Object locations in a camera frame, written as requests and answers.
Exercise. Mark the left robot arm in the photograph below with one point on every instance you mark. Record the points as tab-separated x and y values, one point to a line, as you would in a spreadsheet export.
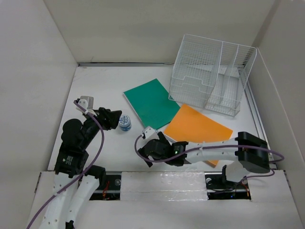
73	184

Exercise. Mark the blue white jar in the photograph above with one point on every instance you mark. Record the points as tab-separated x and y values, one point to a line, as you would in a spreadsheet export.
125	123

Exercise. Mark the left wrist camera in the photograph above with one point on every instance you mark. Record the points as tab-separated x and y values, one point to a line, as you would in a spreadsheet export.
86	102

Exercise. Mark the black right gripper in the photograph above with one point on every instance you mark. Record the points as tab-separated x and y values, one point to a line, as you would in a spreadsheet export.
162	138

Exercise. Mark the orange notebook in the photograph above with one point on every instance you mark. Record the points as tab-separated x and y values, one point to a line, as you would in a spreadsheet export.
192	126

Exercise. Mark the green notebook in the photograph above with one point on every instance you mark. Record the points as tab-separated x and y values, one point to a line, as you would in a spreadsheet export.
151	103

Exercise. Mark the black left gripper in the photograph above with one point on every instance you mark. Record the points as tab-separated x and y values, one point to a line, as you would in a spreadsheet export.
108	118

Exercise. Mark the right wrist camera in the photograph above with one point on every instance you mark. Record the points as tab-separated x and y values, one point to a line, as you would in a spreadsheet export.
149	132

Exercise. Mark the white wire desk organizer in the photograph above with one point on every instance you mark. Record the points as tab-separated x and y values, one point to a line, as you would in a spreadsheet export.
211	74

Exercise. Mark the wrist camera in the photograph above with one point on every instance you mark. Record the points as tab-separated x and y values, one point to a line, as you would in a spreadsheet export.
149	132
86	102

